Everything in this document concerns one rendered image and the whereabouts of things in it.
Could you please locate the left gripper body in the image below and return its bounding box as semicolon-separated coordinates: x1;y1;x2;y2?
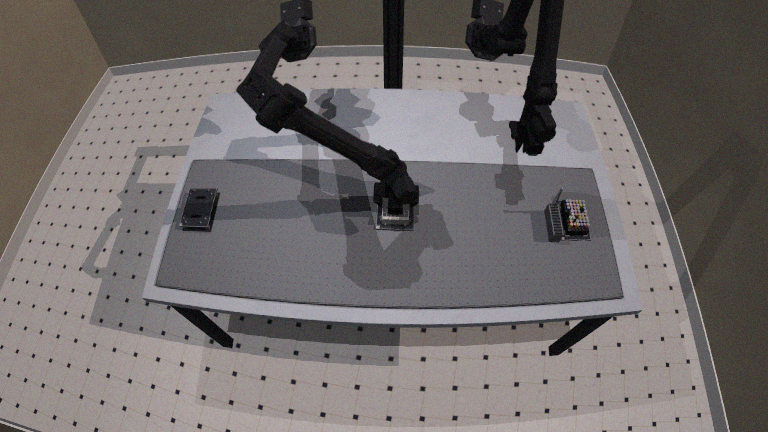
509;115;530;144

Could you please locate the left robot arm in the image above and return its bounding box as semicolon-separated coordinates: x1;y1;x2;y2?
471;0;564;156

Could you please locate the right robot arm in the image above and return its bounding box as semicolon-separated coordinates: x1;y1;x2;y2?
236;22;419;216

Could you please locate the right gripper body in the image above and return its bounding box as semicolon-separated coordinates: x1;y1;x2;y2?
374;179;419;203

